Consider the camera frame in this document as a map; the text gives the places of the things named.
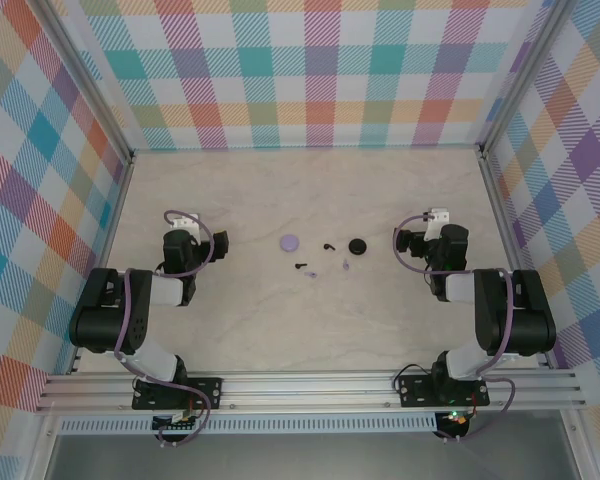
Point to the aluminium mounting rail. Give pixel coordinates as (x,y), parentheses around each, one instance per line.
(305,390)

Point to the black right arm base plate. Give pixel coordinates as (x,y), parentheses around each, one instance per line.
(415,392)

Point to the grey metal panel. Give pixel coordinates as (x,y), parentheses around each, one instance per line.
(305,460)

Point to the black earbud charging case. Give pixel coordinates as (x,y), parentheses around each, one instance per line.
(357,246)

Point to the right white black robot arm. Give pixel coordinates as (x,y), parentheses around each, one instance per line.
(530,320)

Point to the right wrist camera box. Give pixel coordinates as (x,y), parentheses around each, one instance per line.
(437,220)

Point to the aluminium frame post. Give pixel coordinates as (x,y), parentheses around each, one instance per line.
(86,75)
(524,75)

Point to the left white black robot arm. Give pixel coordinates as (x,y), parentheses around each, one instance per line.
(105,320)

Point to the purple earbud charging case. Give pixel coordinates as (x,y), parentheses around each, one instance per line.
(289,243)

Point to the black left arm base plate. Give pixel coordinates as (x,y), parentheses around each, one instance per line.
(210,387)

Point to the aluminium side rail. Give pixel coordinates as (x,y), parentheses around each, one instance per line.
(114,220)
(505,220)

